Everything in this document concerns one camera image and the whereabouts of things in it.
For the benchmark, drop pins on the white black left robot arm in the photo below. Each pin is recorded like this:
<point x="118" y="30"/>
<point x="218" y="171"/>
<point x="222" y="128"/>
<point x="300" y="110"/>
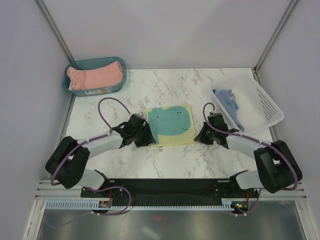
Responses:
<point x="67" y="164"/>

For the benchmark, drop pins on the white slotted cable duct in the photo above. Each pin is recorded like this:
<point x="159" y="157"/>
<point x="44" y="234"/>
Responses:
<point x="97" y="205"/>

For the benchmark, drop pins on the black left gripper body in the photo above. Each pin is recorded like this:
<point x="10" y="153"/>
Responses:
<point x="142" y="137"/>

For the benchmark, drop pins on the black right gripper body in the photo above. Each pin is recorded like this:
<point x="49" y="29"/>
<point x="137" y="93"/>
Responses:
<point x="206" y="136"/>

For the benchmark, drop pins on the yellow green towel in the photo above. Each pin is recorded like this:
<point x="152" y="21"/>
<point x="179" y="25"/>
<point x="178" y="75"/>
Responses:
<point x="171" y="126"/>

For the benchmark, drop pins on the teal transparent plastic bin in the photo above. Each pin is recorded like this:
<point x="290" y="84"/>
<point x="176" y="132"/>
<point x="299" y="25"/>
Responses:
<point x="94" y="63"/>

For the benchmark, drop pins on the white perforated plastic basket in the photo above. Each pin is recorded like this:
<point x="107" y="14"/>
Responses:
<point x="256" y="109"/>

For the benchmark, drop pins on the aluminium frame rail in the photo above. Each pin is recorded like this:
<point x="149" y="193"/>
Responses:
<point x="45" y="191"/>

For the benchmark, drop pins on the pink towel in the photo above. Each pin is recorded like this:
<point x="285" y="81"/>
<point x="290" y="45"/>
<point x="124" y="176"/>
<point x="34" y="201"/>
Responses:
<point x="107" y="76"/>

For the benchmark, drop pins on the blue towel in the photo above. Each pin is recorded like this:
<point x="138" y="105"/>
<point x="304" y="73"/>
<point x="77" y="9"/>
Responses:
<point x="228" y="101"/>

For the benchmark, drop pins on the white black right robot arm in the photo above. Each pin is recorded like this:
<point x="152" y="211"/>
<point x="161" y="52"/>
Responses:
<point x="276" y="168"/>

